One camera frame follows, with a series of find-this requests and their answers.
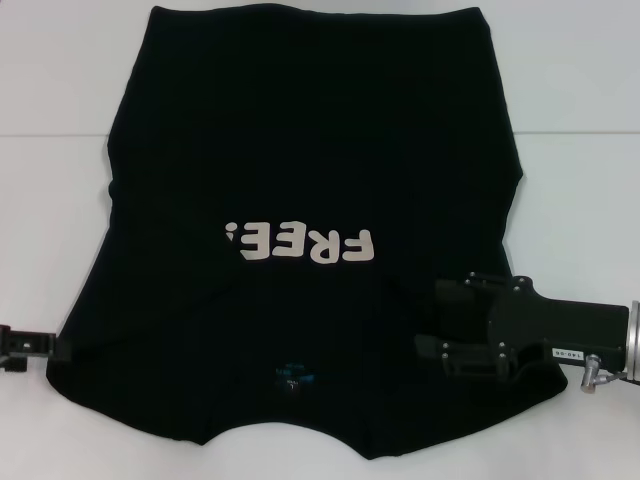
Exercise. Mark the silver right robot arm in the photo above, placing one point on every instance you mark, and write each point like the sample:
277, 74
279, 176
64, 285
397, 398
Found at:
634, 340

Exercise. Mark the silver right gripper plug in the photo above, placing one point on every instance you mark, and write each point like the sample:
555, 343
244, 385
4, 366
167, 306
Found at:
590, 374

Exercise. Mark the black shirt with FREE print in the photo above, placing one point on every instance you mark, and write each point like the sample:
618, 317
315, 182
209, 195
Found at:
320, 150

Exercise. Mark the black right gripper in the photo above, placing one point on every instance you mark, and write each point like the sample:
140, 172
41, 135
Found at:
565, 325

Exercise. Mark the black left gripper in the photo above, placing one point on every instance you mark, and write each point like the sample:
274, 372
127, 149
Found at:
7, 362

